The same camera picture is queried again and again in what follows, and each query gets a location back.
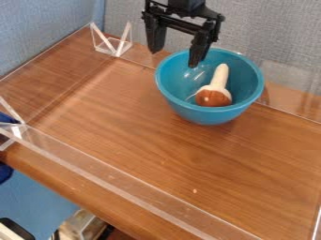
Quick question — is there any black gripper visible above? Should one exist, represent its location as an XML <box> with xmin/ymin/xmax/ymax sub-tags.
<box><xmin>141</xmin><ymin>0</ymin><xmax>226</xmax><ymax>68</ymax></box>

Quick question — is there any brown and white toy mushroom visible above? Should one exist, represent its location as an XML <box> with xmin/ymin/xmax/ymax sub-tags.
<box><xmin>195</xmin><ymin>64</ymin><xmax>231</xmax><ymax>107</ymax></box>

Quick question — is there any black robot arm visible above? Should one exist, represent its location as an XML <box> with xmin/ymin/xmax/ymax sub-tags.
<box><xmin>141</xmin><ymin>0</ymin><xmax>226</xmax><ymax>68</ymax></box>

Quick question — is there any blue plastic bowl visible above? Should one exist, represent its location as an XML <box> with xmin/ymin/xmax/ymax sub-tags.
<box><xmin>155</xmin><ymin>48</ymin><xmax>265</xmax><ymax>126</ymax></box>

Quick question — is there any clear acrylic back barrier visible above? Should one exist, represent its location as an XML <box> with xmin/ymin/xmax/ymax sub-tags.
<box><xmin>89</xmin><ymin>22</ymin><xmax>321</xmax><ymax>125</ymax></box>

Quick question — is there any clear acrylic barrier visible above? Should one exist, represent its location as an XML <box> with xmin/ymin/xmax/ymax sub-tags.
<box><xmin>0</xmin><ymin>125</ymin><xmax>260</xmax><ymax>240</ymax></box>
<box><xmin>89</xmin><ymin>22</ymin><xmax>321</xmax><ymax>125</ymax></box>

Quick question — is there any clear acrylic front barrier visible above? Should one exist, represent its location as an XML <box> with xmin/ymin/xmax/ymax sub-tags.
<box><xmin>0</xmin><ymin>125</ymin><xmax>260</xmax><ymax>240</ymax></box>

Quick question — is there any blue cloth object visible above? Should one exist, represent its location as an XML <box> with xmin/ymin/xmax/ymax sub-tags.
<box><xmin>0</xmin><ymin>112</ymin><xmax>18</xmax><ymax>184</ymax></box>

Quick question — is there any beige box under table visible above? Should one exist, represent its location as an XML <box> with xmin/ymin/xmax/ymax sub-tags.
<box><xmin>49</xmin><ymin>209</ymin><xmax>107</xmax><ymax>240</ymax></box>

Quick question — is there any black and white object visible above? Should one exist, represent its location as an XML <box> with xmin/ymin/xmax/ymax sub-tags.
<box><xmin>0</xmin><ymin>217</ymin><xmax>34</xmax><ymax>240</ymax></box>

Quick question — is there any clear acrylic corner bracket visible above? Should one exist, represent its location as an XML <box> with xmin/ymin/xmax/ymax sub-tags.
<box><xmin>89</xmin><ymin>22</ymin><xmax>132</xmax><ymax>57</ymax></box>

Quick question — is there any clear acrylic left bracket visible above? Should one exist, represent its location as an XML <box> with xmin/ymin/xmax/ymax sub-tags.
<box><xmin>0</xmin><ymin>97</ymin><xmax>26</xmax><ymax>151</ymax></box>

